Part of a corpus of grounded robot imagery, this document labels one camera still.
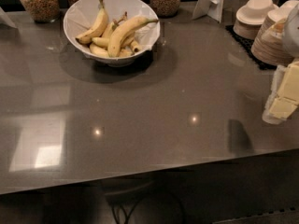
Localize white bowl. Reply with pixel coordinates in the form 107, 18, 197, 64
64, 0, 160, 67

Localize short banana right bottom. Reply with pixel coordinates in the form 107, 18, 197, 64
119, 39, 142, 57

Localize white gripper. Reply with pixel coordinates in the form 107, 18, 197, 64
262, 62, 299, 125

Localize black rubber mat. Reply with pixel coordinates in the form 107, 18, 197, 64
225, 25, 277, 70

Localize stack of large paper bowls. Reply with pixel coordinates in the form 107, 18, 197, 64
250, 0, 299, 66

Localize yellow banana behind top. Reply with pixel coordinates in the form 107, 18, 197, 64
102, 13, 127, 38

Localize white folded sign stand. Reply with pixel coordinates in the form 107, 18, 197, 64
192, 0, 226, 22

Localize stack of small paper bowls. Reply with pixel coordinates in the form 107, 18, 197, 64
233, 0, 278, 40

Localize middle small yellow banana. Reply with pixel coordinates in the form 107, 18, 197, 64
92, 37, 109, 48

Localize bottom left yellow banana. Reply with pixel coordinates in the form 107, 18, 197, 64
90, 43, 109, 58

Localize glass jar of cereal left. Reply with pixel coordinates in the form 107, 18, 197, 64
20, 0, 60, 22

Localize black stool under table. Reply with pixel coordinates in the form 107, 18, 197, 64
101, 178, 186, 224

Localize large top yellow banana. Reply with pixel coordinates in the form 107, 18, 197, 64
107, 16, 159, 58

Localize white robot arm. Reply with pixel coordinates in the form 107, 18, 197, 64
262, 5, 299, 124

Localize white card at left edge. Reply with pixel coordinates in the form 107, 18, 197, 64
0, 7, 16, 28

